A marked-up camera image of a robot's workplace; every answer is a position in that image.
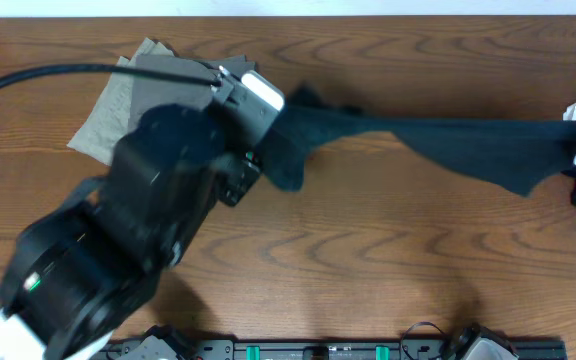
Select green rail clamp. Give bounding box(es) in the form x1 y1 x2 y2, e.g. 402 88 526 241
246 346 261 360
375 345 390 360

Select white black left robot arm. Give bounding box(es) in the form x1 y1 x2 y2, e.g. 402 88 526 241
0 71 285 359

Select black aluminium mounting rail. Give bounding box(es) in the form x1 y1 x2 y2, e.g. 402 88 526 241
93 324 568 360

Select black t-shirt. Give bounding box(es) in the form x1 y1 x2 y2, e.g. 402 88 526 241
255 87 576 196

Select folded dark grey shorts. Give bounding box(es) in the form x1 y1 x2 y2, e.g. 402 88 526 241
128 55 257 132

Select folded beige shorts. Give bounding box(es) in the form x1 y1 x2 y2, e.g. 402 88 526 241
66 36 175 166

